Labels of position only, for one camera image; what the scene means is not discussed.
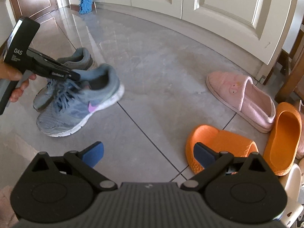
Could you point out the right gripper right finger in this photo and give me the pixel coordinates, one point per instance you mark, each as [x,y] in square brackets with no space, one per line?
[214,164]

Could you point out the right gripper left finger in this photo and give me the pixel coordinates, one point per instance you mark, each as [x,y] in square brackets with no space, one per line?
[83,162]

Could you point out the orange slide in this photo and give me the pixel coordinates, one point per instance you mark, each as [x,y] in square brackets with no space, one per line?
[217,140]
[281,148]

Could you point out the blue sneaker with pink logo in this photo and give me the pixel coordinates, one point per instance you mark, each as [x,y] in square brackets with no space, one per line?
[75,102]

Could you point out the cream heart slide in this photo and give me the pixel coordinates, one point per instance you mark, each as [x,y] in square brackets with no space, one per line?
[291,213]
[293,180]

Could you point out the person left hand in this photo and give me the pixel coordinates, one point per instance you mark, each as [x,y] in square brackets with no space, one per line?
[11,73]

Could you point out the pink slipper on foot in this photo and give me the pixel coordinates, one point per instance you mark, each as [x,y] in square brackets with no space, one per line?
[7,215]

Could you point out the brown wooden shoe rack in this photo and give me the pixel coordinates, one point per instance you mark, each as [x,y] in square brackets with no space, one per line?
[292,68]

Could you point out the white panelled door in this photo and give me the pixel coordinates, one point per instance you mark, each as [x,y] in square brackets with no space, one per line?
[249,33]

